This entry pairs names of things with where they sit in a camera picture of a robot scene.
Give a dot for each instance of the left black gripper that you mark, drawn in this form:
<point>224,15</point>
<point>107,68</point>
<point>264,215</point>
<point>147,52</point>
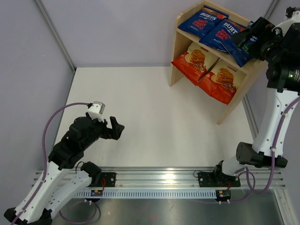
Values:
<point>115,132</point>

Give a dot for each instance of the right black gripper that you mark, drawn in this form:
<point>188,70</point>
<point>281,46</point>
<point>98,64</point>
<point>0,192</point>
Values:
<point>262,27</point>

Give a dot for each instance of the Burts green blue bag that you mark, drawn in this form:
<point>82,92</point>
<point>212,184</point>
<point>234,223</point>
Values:
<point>240,55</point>

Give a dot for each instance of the Burts chilli bag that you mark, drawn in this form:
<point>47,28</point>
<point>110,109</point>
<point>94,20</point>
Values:
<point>223,31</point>
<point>204,21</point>

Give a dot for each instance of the cassava chips bag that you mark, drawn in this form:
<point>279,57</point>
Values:
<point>222,81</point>
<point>195,63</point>

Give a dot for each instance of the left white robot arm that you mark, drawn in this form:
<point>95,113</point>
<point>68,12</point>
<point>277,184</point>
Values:
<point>44,201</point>

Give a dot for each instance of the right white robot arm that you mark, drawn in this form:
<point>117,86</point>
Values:
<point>279,46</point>

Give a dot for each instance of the wooden two-tier shelf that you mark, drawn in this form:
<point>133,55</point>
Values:
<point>182,40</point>

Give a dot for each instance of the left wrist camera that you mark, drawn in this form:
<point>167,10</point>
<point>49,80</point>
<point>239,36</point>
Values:
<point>95,111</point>

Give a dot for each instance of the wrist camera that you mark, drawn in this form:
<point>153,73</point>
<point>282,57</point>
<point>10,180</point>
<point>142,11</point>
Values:
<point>95,111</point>
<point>291,11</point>

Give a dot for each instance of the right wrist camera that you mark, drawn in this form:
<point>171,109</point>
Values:
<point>291,11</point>

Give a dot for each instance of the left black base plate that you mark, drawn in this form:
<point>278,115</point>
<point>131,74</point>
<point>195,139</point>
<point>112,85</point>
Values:
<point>106,179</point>

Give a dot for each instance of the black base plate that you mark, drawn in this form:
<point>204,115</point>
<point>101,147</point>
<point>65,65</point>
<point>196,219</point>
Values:
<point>211,180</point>
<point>106,179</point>

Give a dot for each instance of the aluminium mounting rail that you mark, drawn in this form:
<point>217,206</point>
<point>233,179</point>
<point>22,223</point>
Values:
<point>176,178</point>

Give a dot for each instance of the white slotted cable duct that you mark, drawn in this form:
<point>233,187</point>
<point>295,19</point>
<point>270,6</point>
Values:
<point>147,194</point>

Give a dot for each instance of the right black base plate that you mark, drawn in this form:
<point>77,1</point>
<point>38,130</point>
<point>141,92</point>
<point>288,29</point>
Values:
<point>211,180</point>

